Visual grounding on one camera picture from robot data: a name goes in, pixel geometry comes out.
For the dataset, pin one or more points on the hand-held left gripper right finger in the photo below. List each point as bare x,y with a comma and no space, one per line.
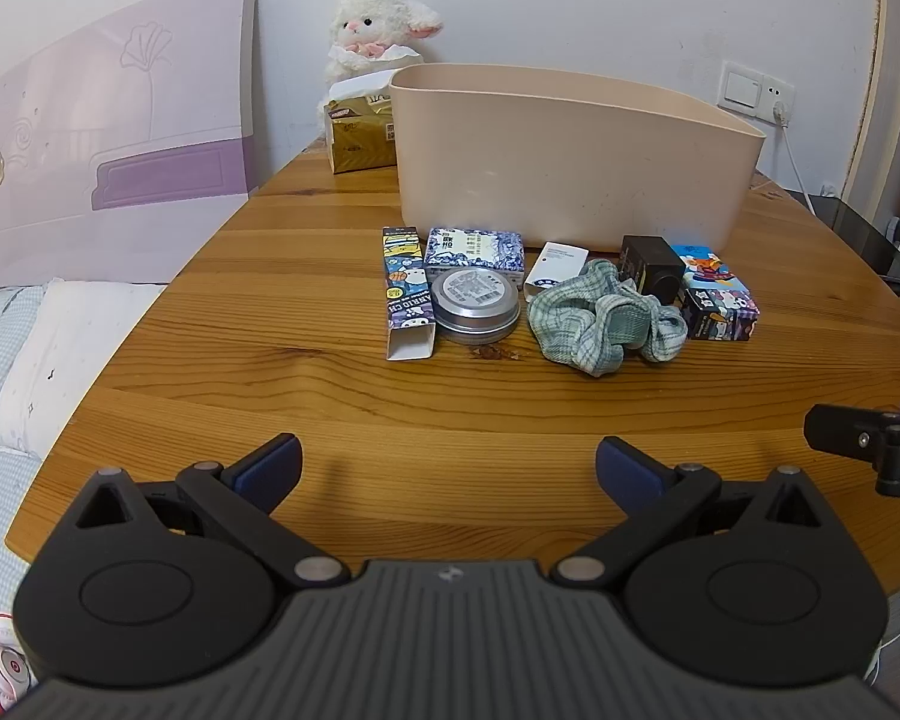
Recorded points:
630,471

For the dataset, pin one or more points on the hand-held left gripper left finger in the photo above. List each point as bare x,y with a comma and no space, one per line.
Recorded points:
268,471

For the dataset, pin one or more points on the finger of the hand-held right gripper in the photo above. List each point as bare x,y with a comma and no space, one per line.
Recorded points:
844,431

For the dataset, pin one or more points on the green plaid scrunchie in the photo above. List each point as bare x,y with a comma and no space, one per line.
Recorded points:
570,330

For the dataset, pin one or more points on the colourful cartoon print box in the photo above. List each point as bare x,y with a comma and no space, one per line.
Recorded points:
720,300

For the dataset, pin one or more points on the dark glass side table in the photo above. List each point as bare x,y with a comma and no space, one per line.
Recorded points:
866,232

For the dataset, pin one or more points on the small black box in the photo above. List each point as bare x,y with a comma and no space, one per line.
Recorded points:
649,262

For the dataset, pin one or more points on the small white box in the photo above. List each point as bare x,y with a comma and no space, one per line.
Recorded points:
555,266

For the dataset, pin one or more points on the long cartoon print box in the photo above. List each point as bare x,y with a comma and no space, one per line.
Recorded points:
409,292

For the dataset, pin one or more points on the round silver metal tin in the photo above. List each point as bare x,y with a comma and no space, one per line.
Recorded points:
474,304

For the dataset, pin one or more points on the white pillow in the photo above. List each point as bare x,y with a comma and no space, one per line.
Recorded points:
67,360

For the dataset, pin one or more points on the blue white patterned box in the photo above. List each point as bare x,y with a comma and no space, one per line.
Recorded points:
472,247

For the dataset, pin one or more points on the light blue checked pillow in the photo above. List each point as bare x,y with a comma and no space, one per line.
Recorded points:
0,345

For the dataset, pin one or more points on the beige plastic storage bin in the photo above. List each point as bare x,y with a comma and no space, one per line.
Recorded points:
562,157

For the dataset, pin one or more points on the white red headphones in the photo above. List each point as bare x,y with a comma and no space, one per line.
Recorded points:
0,671

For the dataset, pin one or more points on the gold tissue box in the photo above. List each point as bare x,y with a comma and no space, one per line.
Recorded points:
356,139

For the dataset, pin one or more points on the light wooden shelf unit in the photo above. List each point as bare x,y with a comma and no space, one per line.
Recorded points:
889,90

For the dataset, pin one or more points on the purple white bed headboard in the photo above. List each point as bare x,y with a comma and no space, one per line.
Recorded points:
105,150

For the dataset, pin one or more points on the white plush sheep toy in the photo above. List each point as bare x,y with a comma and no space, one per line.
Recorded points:
375,22

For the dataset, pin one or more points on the white wall switch socket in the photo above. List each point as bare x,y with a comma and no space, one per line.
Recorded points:
746,86

